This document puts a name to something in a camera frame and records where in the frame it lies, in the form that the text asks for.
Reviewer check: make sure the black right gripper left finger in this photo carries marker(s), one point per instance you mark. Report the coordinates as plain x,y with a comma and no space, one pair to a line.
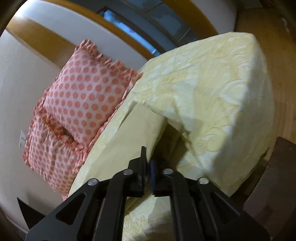
96,210

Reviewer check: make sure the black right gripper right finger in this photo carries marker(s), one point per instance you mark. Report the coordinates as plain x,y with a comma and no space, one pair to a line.
200,210

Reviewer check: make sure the beige khaki pants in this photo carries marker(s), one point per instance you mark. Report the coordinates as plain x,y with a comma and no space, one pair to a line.
143,128

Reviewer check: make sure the pink polka dot pillow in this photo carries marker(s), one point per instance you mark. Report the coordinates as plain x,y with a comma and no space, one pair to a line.
88,90
52,153

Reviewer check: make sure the dark wooden chair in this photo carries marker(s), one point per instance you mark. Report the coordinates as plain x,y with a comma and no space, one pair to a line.
268,194

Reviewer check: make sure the yellow patterned bed sheet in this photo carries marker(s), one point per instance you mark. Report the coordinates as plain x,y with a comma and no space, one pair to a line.
220,91

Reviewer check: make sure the white wall switch plate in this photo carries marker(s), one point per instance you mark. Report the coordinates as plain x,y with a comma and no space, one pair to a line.
22,140

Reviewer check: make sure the wooden headboard frame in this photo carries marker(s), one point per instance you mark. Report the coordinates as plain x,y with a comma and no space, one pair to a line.
131,31

